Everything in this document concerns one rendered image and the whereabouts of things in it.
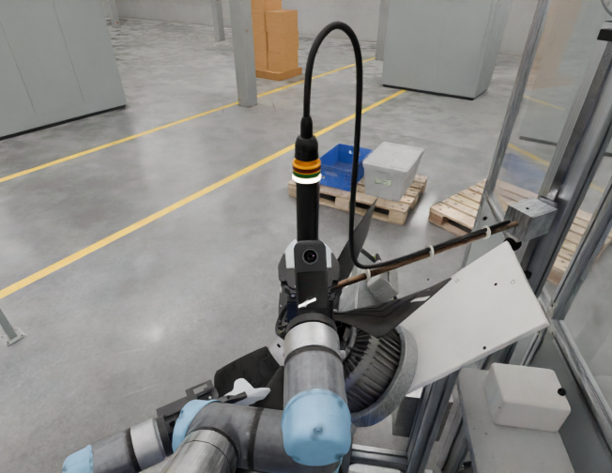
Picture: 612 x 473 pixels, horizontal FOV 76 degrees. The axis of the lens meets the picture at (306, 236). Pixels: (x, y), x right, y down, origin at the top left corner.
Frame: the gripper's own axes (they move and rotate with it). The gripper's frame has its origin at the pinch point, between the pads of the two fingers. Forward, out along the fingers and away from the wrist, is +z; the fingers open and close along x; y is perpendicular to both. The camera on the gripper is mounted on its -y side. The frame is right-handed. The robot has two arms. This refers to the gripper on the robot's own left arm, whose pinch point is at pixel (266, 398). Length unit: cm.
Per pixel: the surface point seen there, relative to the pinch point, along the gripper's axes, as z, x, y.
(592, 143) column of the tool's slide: 80, -39, -6
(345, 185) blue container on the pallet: 177, 72, 237
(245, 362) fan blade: 2.2, 10.6, 21.0
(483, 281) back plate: 53, -12, -6
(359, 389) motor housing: 20.3, 6.2, -3.8
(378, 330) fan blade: 15.4, -22.0, -14.8
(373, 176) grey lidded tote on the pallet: 191, 60, 215
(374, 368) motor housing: 25.1, 3.2, -2.7
